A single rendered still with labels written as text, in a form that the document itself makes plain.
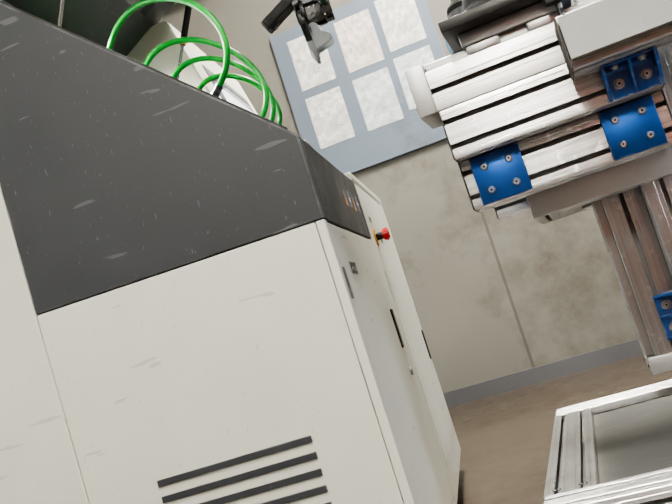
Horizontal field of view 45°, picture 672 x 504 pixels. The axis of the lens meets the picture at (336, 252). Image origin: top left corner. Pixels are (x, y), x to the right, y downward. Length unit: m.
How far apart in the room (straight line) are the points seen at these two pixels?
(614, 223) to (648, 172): 0.15
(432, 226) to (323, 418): 3.03
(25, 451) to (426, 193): 3.13
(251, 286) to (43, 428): 0.48
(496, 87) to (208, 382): 0.73
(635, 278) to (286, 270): 0.67
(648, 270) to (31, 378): 1.19
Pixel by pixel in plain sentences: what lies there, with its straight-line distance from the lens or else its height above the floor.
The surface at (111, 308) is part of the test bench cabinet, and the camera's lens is 1.56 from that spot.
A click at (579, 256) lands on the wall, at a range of 4.34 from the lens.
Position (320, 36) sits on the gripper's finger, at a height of 1.25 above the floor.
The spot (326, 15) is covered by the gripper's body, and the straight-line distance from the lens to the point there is 1.99.
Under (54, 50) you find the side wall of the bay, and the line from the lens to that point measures 1.67.
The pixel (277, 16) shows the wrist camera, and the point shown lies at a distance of 2.00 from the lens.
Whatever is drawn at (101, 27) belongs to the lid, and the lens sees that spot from 2.23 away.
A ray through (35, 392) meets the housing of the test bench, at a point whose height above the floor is 0.65.
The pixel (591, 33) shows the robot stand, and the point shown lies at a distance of 1.33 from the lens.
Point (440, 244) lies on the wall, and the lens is 4.40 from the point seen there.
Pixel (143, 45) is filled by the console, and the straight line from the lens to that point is 2.39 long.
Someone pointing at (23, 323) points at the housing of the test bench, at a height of 0.78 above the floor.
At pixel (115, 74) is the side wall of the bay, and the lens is 1.61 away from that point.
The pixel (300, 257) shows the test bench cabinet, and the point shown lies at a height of 0.74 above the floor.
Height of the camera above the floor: 0.60
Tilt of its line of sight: 5 degrees up
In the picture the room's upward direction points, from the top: 18 degrees counter-clockwise
